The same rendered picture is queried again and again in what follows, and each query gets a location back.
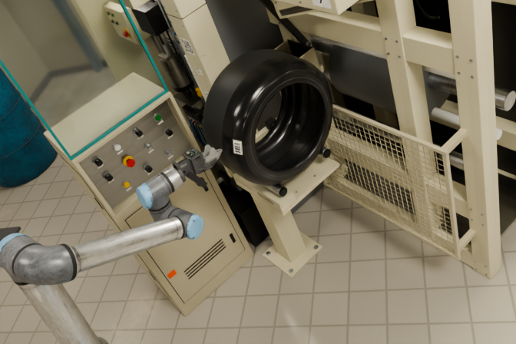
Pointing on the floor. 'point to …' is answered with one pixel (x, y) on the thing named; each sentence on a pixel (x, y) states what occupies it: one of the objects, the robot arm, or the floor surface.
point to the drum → (21, 139)
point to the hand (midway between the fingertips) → (219, 152)
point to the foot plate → (296, 259)
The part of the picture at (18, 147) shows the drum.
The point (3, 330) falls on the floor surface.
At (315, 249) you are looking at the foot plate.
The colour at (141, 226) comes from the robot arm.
